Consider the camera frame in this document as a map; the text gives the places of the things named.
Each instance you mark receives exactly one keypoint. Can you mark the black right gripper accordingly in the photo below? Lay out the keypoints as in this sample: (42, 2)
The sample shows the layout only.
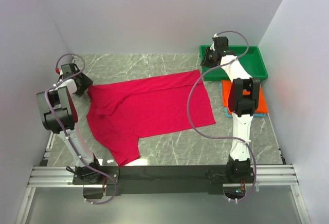
(205, 60)

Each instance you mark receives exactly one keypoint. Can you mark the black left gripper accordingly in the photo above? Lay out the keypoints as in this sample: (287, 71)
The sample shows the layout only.
(85, 85)

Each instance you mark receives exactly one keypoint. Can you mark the crimson red t shirt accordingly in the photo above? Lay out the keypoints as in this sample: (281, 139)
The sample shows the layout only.
(121, 113)

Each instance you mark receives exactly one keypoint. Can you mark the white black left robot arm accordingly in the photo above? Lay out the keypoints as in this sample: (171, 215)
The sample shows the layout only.
(59, 115)

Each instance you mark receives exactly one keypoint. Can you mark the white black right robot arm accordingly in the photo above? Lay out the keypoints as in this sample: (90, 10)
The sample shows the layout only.
(243, 101)

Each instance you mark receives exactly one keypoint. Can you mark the green plastic bin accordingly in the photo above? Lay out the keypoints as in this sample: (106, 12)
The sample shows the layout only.
(252, 63)

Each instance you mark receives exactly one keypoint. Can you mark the folded orange t shirt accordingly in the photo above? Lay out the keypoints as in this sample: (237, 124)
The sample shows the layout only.
(259, 100)

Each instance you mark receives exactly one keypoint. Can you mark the folded light blue t shirt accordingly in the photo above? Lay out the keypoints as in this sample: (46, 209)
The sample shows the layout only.
(228, 113)

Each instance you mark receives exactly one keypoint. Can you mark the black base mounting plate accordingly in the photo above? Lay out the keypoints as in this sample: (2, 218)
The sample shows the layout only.
(169, 179)

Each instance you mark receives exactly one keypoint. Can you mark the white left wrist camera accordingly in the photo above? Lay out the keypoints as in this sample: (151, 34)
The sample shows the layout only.
(60, 71)

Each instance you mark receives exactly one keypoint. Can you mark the aluminium front rail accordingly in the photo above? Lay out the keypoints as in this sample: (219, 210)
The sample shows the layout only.
(59, 177)

